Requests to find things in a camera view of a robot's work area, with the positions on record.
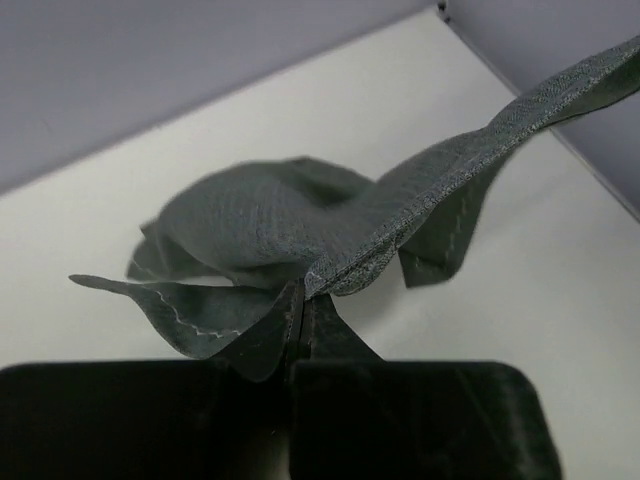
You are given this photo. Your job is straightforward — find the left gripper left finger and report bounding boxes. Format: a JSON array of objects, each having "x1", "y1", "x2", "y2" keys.
[{"x1": 212, "y1": 280, "x2": 305, "y2": 383}]

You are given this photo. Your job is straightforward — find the grey cloth napkin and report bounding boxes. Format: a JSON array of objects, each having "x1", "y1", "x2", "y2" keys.
[{"x1": 73, "y1": 39, "x2": 639, "y2": 360}]

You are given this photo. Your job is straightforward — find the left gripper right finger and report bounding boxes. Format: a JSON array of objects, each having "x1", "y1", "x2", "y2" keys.
[{"x1": 299, "y1": 295, "x2": 382, "y2": 361}]

